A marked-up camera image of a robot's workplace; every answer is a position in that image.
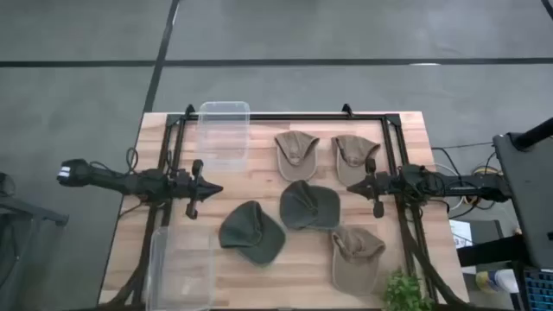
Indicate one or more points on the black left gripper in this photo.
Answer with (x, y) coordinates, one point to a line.
(190, 185)

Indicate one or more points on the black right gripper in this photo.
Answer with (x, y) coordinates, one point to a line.
(384, 185)

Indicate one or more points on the dark green baseball cap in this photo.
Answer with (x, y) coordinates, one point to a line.
(250, 233)
(309, 205)

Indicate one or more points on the tan baseball cap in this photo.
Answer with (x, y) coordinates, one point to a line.
(354, 160)
(296, 157)
(356, 259)

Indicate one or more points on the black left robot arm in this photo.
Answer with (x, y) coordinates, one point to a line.
(112, 181)

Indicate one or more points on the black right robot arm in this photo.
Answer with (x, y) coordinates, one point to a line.
(453, 183)

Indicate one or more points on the clear plastic bin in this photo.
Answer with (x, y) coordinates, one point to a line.
(181, 268)
(223, 138)

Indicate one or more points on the white paper sheet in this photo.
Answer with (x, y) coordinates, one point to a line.
(460, 233)

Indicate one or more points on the small green plant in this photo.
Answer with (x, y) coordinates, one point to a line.
(404, 291)

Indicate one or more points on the black desk bar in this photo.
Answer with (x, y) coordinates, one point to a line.
(488, 251)

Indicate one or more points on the white bottle yellow cap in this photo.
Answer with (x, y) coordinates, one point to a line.
(501, 281)

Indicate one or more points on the grey flat panel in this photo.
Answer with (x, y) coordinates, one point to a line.
(529, 194)

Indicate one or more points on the black pole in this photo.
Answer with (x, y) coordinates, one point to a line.
(533, 135)

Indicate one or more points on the black keyboard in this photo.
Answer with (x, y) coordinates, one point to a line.
(539, 291)

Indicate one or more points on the black metal rig frame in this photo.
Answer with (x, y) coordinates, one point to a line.
(281, 116)

